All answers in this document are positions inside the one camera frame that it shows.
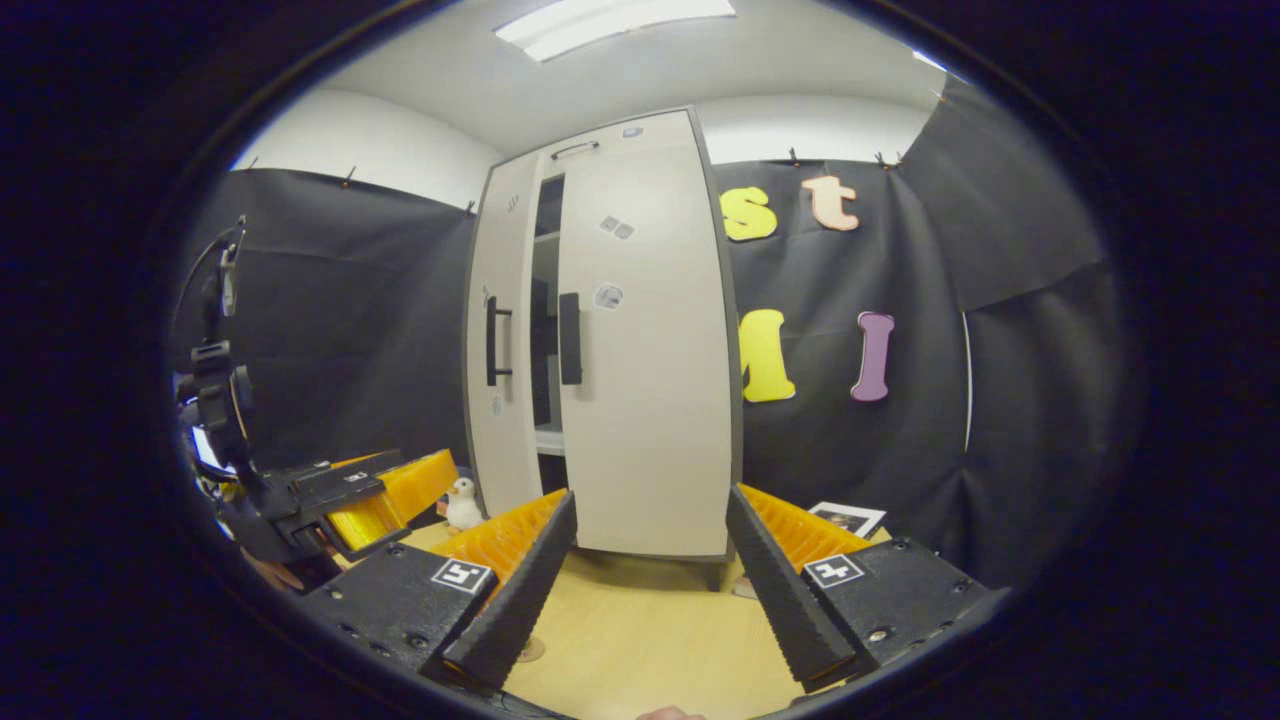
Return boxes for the white duck toy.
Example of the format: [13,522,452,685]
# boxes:
[445,477,485,532]

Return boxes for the white blue object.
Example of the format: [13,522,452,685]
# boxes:
[185,425,229,473]

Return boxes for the white photo card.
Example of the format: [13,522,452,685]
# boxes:
[808,501,888,539]

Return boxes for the white grey cabinet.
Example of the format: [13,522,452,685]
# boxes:
[462,105,746,563]

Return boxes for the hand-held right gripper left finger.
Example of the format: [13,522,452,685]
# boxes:
[300,488,579,693]

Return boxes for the large ceiling light panel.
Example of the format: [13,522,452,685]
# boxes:
[495,0,738,63]

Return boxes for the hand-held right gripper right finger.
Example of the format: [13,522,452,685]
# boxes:
[725,484,1011,693]

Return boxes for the black backdrop cloth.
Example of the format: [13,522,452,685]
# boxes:
[175,75,1126,591]

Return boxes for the black door handle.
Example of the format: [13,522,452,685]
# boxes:
[558,292,584,386]
[485,296,514,388]

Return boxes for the white cabinet door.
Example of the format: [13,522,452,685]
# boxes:
[465,150,546,519]
[555,150,736,557]

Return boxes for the black cable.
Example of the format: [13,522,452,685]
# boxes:
[172,215,248,346]

